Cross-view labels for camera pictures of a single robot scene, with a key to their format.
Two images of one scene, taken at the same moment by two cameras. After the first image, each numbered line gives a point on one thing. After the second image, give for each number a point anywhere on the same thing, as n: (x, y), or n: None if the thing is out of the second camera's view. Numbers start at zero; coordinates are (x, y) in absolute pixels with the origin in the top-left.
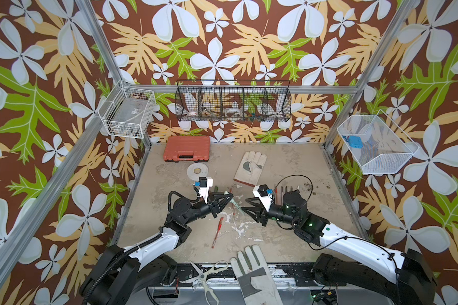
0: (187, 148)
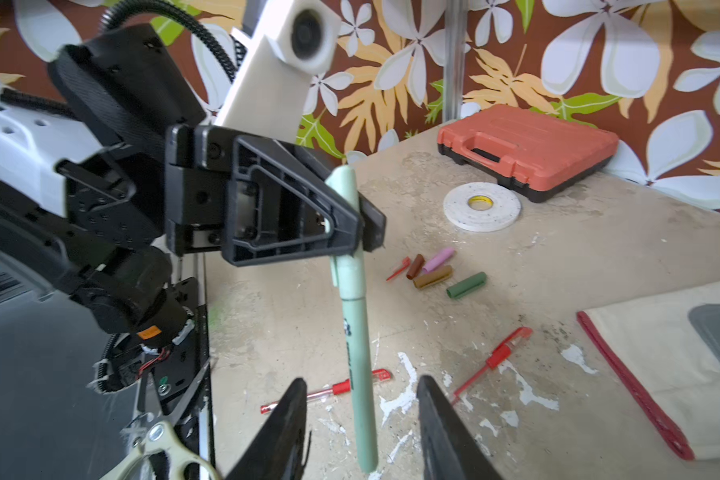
0: (533, 154)
